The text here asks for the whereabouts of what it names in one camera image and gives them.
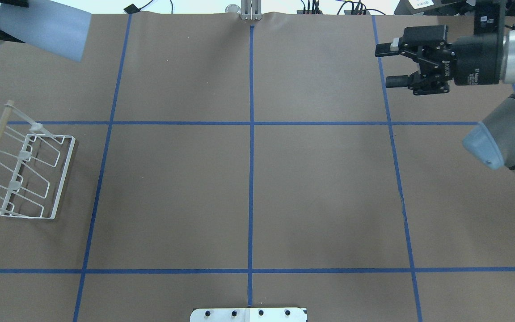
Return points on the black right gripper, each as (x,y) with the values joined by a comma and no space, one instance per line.
(479,60)

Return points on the light blue plastic cup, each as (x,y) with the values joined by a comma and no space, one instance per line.
(48,25)

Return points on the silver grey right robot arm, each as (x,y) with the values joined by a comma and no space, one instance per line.
(492,141)

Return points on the black power strip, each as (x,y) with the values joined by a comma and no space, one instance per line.
(356,12)

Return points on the small black device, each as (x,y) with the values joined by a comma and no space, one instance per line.
(131,9)

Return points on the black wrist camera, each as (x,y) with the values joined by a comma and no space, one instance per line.
(489,17)

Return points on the white wire cup rack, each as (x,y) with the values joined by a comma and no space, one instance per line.
(34,166)

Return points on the aluminium frame post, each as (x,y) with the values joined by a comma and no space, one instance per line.
(251,10)

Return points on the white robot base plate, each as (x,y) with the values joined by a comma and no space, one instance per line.
(264,314)

